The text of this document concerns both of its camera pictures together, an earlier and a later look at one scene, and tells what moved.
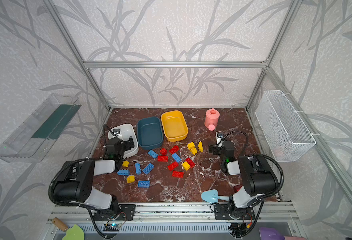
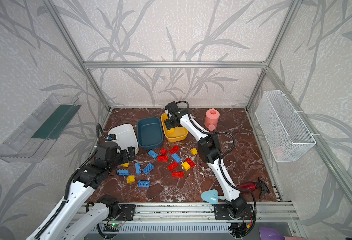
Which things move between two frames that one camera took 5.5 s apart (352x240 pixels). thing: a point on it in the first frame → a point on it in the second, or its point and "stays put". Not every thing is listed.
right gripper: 220,147 → 170,122
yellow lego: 130,179 stays put
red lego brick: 190,162 stays put
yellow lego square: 186,165 stays put
